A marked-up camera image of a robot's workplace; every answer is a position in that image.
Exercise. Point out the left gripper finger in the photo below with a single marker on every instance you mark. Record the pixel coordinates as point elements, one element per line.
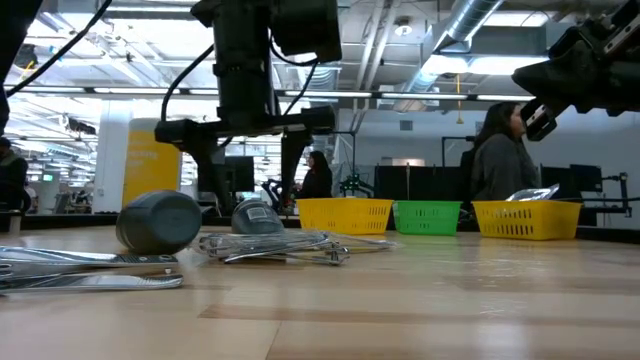
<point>295,160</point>
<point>210,170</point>

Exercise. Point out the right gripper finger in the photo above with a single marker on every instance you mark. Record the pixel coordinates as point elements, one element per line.
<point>539,120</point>

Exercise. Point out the black round item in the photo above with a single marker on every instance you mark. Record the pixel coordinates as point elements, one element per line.
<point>532,194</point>

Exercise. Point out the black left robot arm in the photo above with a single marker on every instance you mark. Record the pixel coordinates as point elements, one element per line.
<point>15,25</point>

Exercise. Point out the person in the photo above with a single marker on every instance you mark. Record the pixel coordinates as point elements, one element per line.
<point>316,182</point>
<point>500,165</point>
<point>12,175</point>

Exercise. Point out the black background monitor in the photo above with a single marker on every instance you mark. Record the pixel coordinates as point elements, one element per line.
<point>242,172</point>
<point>585,177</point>

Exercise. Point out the background robot rig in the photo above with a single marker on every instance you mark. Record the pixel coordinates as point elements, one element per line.
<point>356,185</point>

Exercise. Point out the yellow plastic slotted basket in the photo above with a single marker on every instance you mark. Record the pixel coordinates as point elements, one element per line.
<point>525,220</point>
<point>345,217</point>

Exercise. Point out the black metal stand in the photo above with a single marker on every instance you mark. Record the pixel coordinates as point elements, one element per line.
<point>623,195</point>

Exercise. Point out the black partition panel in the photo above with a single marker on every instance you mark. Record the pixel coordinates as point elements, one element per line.
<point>420,182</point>

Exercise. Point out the green plastic slotted basket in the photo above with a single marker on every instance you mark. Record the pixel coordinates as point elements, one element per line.
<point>427,218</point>

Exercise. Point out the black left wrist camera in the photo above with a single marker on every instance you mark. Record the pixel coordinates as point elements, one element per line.
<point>310,30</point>

